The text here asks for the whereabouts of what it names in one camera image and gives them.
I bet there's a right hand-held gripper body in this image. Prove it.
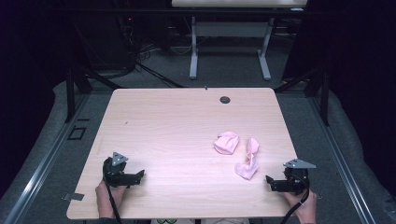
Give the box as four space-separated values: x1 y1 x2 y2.
281 158 317 196

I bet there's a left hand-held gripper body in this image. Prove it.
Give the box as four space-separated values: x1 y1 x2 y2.
102 151 135 189

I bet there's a person's left hand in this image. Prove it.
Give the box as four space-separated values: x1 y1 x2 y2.
94 180 127 219

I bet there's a person's right hand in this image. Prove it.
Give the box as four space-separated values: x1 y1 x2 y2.
283 189 318 224

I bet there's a long pink sock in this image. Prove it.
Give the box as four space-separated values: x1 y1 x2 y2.
234 137 261 181

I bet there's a grey tape piece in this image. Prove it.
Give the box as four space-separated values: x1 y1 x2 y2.
62 192 86 202

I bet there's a crumpled pink sock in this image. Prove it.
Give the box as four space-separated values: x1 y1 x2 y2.
213 131 240 156

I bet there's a white table with metal legs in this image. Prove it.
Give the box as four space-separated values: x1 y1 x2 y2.
171 0 309 81

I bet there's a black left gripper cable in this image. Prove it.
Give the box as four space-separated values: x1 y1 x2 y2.
105 181 123 224

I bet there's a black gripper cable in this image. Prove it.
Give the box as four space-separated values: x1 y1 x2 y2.
279 174 311 224
105 181 123 224

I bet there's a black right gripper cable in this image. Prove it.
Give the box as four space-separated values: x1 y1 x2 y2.
279 174 311 224

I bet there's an aluminium floor rail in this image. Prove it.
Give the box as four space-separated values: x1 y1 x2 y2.
3 92 92 224
306 92 377 224

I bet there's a black metal frame stand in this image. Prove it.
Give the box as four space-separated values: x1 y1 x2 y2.
274 64 331 127
64 62 125 124

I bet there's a bundle of floor cables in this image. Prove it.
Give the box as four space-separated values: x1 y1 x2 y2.
118 15 188 89

